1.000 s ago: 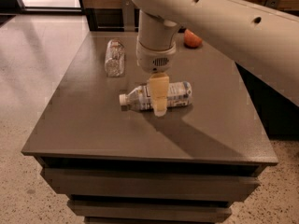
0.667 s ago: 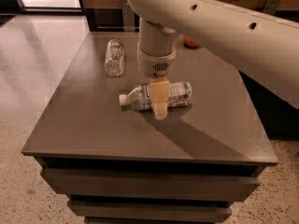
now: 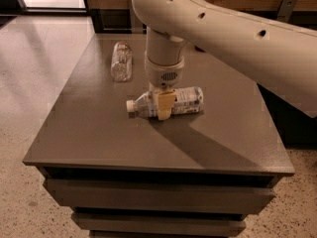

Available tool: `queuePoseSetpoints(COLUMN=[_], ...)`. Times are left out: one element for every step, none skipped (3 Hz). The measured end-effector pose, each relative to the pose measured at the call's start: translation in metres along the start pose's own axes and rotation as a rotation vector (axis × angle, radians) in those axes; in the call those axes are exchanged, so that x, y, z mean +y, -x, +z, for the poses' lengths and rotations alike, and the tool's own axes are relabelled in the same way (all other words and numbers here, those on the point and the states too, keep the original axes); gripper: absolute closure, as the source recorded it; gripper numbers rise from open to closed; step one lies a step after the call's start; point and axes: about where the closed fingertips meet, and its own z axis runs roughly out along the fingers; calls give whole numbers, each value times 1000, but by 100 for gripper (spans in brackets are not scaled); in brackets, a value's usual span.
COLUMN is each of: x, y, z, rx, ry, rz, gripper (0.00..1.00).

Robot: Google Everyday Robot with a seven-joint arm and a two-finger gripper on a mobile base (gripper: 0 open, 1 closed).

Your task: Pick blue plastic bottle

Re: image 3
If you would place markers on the grey drawer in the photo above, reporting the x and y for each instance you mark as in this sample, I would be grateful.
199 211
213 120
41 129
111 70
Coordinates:
159 197
158 225

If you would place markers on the lower grey drawer front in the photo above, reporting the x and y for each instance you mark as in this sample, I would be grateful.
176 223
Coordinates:
158 225

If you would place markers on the grey drawer cabinet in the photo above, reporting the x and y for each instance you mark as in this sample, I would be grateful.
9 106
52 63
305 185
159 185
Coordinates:
89 135

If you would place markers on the upper grey drawer front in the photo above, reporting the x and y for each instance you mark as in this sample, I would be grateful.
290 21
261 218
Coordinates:
159 197

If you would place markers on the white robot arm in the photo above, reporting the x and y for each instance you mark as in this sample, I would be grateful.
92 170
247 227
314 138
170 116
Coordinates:
280 57

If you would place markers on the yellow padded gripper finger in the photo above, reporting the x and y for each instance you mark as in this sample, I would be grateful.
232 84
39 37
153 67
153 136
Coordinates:
153 96
165 104

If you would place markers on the right grey metal bracket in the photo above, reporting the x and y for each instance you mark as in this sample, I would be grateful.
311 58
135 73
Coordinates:
285 10

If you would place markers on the blue label plastic water bottle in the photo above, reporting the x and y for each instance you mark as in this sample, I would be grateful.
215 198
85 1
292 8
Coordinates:
188 100

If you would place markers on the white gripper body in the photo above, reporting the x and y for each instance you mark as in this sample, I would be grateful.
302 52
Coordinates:
162 72

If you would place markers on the clear crinkled plastic bottle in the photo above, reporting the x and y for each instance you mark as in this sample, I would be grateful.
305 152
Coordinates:
121 62

